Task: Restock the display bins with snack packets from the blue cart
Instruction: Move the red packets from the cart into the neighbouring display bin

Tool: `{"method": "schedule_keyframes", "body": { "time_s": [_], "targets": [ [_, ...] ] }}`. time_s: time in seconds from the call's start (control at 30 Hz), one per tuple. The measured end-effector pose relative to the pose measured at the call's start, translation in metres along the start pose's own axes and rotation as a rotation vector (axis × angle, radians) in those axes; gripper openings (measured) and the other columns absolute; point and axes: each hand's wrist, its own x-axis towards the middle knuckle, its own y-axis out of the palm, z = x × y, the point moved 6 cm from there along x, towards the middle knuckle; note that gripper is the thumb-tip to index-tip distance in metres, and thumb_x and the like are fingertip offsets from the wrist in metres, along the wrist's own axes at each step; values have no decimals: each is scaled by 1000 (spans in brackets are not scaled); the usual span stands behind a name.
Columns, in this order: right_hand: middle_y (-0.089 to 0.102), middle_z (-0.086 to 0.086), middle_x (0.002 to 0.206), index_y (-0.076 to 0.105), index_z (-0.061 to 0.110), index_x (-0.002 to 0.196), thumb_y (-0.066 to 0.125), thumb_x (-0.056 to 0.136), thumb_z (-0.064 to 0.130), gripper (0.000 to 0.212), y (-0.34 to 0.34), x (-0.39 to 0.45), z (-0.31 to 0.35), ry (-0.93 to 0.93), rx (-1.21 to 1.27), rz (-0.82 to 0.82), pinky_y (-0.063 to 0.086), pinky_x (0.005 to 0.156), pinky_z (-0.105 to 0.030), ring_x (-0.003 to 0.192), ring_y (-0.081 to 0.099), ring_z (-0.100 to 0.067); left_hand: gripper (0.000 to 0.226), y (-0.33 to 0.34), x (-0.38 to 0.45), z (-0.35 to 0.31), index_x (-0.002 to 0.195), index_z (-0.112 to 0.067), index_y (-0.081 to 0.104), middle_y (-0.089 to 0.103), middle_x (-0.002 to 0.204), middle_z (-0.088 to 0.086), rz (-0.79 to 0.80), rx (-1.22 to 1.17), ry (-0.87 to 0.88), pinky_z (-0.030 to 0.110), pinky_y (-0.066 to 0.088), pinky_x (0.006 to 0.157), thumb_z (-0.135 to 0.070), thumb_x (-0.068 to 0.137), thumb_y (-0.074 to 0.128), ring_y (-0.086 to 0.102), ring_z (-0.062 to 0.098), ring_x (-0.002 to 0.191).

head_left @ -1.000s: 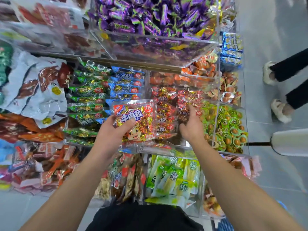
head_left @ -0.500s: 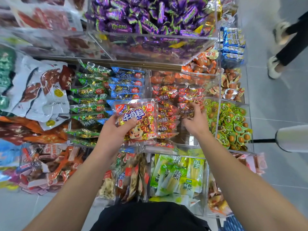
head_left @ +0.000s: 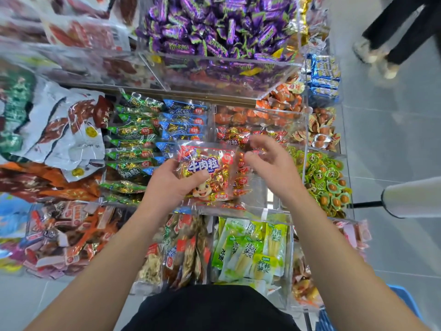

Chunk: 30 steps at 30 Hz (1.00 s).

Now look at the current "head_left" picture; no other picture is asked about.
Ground person's right hand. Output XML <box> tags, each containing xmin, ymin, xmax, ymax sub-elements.
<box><xmin>244</xmin><ymin>134</ymin><xmax>305</xmax><ymax>203</ymax></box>

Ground person's left hand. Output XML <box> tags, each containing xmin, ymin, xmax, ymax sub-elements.
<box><xmin>140</xmin><ymin>158</ymin><xmax>211</xmax><ymax>219</ymax></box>

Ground clear acrylic snack shelves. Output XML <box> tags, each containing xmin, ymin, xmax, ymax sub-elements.
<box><xmin>0</xmin><ymin>0</ymin><xmax>373</xmax><ymax>314</ymax></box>

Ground handful of red snack packets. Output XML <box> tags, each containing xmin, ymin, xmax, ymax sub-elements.
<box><xmin>175</xmin><ymin>143</ymin><xmax>238</xmax><ymax>204</ymax></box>

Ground beef cube packets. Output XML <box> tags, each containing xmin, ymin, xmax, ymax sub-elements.
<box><xmin>215</xmin><ymin>124</ymin><xmax>290</xmax><ymax>200</ymax></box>

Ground row of green beef packets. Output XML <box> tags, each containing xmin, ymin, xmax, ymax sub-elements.
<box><xmin>100</xmin><ymin>91</ymin><xmax>166</xmax><ymax>204</ymax></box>

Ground row of blue beef packets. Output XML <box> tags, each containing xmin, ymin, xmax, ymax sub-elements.
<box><xmin>155</xmin><ymin>98</ymin><xmax>211</xmax><ymax>163</ymax></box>

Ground blue plastic shopping basket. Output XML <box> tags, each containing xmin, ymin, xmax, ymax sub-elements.
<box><xmin>313</xmin><ymin>285</ymin><xmax>424</xmax><ymax>331</ymax></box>

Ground person's left forearm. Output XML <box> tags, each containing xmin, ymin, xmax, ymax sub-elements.
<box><xmin>28</xmin><ymin>206</ymin><xmax>176</xmax><ymax>331</ymax></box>

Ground person's right forearm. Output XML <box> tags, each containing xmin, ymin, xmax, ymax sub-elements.
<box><xmin>286</xmin><ymin>193</ymin><xmax>428</xmax><ymax>331</ymax></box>

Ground person's black clothing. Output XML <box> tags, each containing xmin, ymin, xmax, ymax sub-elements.
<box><xmin>123</xmin><ymin>285</ymin><xmax>300</xmax><ymax>331</ymax></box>

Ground pile of green egg packets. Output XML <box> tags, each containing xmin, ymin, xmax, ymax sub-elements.
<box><xmin>288</xmin><ymin>147</ymin><xmax>354</xmax><ymax>218</ymax></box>

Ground pile of beige packets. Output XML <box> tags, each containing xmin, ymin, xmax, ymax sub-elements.
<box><xmin>134</xmin><ymin>213</ymin><xmax>215</xmax><ymax>294</ymax></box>

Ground pile of orange brown packets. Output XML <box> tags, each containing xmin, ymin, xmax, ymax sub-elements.
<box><xmin>215</xmin><ymin>75</ymin><xmax>342</xmax><ymax>152</ymax></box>

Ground pile of lime green packets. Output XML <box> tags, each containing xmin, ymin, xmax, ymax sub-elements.
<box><xmin>212</xmin><ymin>216</ymin><xmax>290</xmax><ymax>287</ymax></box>

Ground pile of blue orange packets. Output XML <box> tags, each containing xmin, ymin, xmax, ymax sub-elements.
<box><xmin>303</xmin><ymin>53</ymin><xmax>343</xmax><ymax>101</ymax></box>

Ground pile of red brown packets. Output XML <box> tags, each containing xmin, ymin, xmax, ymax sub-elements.
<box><xmin>24</xmin><ymin>203</ymin><xmax>125</xmax><ymax>279</ymax></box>

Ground pile of dark orange packets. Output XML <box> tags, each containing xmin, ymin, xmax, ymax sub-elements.
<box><xmin>0</xmin><ymin>162</ymin><xmax>104</xmax><ymax>203</ymax></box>

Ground pile of white meat packets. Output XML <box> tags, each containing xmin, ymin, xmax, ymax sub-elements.
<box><xmin>21</xmin><ymin>86</ymin><xmax>114</xmax><ymax>182</ymax></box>

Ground pile of purple candies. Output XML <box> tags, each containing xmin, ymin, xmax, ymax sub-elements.
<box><xmin>138</xmin><ymin>0</ymin><xmax>311</xmax><ymax>59</ymax></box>

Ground blue toy candy packet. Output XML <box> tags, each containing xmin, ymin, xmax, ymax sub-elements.
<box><xmin>0</xmin><ymin>196</ymin><xmax>32</xmax><ymax>239</ymax></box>

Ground green vacuum packet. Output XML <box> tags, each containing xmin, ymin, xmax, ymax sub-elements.
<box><xmin>0</xmin><ymin>68</ymin><xmax>35</xmax><ymax>159</ymax></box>

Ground pile of red sausage packets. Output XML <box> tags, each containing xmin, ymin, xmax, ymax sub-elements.
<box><xmin>0</xmin><ymin>0</ymin><xmax>142</xmax><ymax>87</ymax></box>

